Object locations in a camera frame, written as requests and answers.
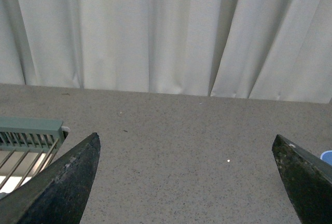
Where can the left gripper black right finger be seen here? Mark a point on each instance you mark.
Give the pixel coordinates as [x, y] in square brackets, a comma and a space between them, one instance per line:
[306, 179]

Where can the blue plastic cup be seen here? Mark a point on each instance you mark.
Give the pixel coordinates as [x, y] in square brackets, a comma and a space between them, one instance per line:
[326, 156]

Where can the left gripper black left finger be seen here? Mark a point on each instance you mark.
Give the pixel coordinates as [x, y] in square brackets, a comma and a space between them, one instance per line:
[59, 193]

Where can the green dish rack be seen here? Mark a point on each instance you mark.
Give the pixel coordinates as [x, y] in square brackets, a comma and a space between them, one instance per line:
[28, 146]

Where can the white pleated curtain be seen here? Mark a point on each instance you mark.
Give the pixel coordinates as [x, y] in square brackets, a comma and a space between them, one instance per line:
[249, 49]

